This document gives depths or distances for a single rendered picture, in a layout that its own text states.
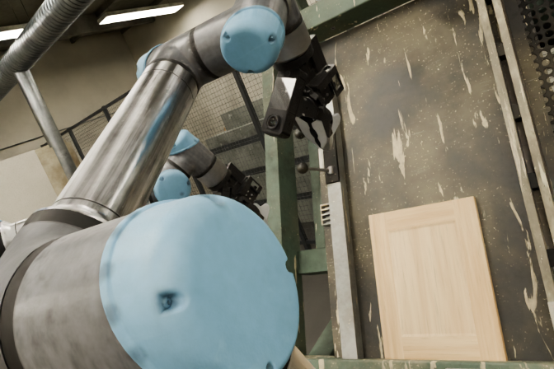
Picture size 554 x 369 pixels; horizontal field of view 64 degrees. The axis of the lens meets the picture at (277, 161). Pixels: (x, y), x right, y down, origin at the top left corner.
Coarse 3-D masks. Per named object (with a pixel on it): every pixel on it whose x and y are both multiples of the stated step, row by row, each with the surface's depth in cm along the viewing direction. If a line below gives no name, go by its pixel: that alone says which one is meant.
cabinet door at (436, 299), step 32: (384, 224) 132; (416, 224) 126; (448, 224) 121; (480, 224) 117; (384, 256) 130; (416, 256) 124; (448, 256) 119; (480, 256) 114; (384, 288) 128; (416, 288) 122; (448, 288) 117; (480, 288) 112; (384, 320) 125; (416, 320) 120; (448, 320) 115; (480, 320) 110; (384, 352) 123; (416, 352) 118; (448, 352) 113; (480, 352) 109
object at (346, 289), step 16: (336, 96) 156; (336, 112) 153; (336, 128) 150; (336, 144) 147; (336, 192) 143; (336, 208) 141; (336, 224) 140; (336, 240) 138; (336, 256) 137; (352, 256) 137; (336, 272) 136; (352, 272) 135; (336, 288) 134; (352, 288) 132; (352, 304) 130; (352, 320) 129; (352, 336) 128; (352, 352) 127
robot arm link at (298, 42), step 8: (304, 24) 67; (296, 32) 65; (304, 32) 67; (288, 40) 65; (296, 40) 66; (304, 40) 67; (288, 48) 66; (296, 48) 66; (304, 48) 67; (280, 56) 67; (288, 56) 67; (296, 56) 67
